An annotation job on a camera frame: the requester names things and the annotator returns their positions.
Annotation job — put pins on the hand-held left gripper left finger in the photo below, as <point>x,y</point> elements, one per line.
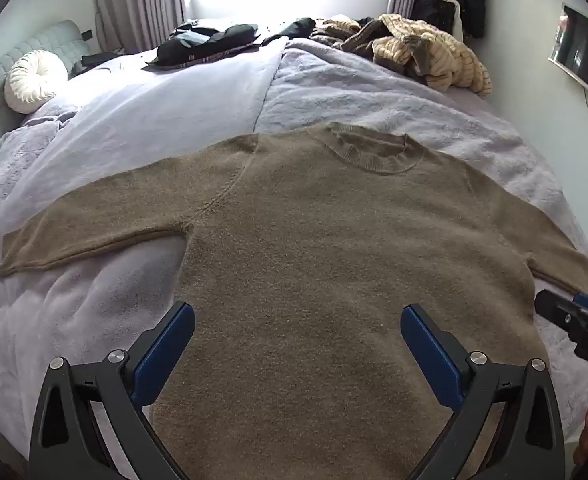
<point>166,355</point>

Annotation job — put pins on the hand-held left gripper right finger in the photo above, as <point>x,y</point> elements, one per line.
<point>431,355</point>

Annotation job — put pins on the brown knit sweater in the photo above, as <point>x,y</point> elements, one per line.
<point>324,260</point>

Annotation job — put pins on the lavender fleece blanket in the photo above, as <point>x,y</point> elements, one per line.
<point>148,110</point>

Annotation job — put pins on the lavender embossed bed cover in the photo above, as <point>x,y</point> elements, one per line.
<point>374,100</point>

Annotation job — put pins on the cream striped garment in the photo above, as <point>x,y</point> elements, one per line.
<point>444,55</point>

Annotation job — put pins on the round white pleated pillow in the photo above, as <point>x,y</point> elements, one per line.
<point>33,82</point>

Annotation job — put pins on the dark cloth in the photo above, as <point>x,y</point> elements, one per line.
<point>101,59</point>

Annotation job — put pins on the white hanging garment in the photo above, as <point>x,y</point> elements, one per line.
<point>453,15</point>

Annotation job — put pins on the black jacket with striped trim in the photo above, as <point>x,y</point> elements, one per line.
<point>198,42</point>

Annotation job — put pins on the dark brown garment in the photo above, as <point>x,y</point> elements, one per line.
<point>369,40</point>

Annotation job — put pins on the tan striped garment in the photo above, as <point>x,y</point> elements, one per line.
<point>334,30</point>

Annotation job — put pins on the black garment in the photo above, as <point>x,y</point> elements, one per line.
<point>294,27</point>

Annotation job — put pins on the wall-mounted television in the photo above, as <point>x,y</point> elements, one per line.
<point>579,45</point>

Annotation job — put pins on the black wall socket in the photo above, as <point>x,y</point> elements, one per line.
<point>87,35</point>

